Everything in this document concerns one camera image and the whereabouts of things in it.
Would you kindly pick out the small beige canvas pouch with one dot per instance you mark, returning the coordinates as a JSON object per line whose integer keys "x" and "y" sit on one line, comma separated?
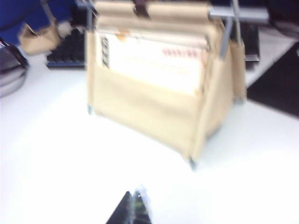
{"x": 37, "y": 43}

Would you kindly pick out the right gripper clear right finger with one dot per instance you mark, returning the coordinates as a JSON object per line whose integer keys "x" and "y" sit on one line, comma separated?
{"x": 142, "y": 210}

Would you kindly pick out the white calendar page stack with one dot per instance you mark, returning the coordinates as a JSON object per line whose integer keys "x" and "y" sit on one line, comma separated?
{"x": 151, "y": 67}

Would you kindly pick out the beige canvas calendar stand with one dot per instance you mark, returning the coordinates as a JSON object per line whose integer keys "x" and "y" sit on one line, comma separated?
{"x": 151, "y": 112}

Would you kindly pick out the black flat pad with label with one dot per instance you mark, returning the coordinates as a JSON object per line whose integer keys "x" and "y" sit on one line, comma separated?
{"x": 275, "y": 88}

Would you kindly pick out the black power adapter brick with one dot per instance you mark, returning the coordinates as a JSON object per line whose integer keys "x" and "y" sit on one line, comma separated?
{"x": 9, "y": 63}

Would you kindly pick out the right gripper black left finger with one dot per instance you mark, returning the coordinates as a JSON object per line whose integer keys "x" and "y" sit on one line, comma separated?
{"x": 122, "y": 212}

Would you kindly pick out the blue office partition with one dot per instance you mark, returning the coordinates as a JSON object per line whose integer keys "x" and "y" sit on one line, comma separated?
{"x": 23, "y": 14}

